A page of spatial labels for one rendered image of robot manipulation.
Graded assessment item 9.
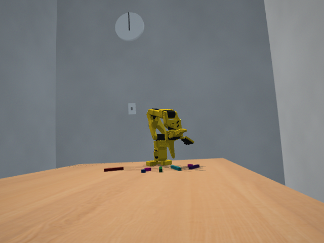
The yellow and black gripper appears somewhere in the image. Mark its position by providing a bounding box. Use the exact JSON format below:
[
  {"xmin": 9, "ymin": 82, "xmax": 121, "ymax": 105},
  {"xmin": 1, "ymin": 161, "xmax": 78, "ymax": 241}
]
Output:
[{"xmin": 165, "ymin": 129, "xmax": 194, "ymax": 158}]

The turquoise rod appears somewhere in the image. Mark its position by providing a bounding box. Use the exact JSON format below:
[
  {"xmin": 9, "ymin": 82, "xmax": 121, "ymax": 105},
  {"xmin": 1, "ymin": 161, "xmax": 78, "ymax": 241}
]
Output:
[{"xmin": 171, "ymin": 165, "xmax": 181, "ymax": 171}]

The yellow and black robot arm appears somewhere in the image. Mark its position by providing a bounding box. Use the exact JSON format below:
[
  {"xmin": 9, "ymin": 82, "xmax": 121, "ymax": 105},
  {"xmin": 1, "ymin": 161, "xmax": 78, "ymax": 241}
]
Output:
[{"xmin": 146, "ymin": 108, "xmax": 182, "ymax": 166}]

